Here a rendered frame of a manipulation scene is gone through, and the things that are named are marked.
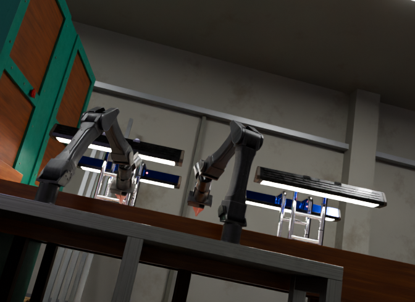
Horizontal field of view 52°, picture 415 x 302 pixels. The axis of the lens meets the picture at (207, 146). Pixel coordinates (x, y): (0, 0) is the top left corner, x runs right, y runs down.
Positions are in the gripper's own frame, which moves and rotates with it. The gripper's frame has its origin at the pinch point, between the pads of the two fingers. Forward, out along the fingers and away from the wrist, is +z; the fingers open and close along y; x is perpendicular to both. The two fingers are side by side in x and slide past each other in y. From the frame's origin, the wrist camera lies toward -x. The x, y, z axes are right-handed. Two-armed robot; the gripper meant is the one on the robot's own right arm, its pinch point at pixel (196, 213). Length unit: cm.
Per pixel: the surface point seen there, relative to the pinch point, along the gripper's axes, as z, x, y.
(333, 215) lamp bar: 33, -60, -81
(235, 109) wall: 102, -305, -30
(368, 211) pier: 156, -237, -195
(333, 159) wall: 131, -289, -155
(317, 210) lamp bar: 32, -61, -72
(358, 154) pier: 114, -284, -177
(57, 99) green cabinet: 2, -73, 89
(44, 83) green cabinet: -16, -56, 89
